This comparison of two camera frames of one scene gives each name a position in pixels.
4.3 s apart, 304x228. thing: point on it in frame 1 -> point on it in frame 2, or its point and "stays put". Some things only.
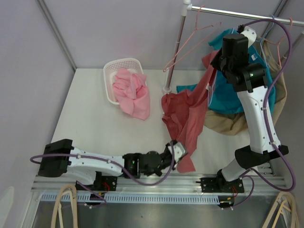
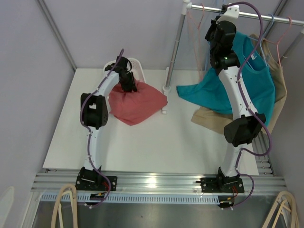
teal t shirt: [222, 97] stays put
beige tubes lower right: [295, 216] stays put
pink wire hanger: [218, 24] -> [197, 42]
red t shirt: [185, 112] -> [132, 108]
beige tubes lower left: [65, 189] stays put
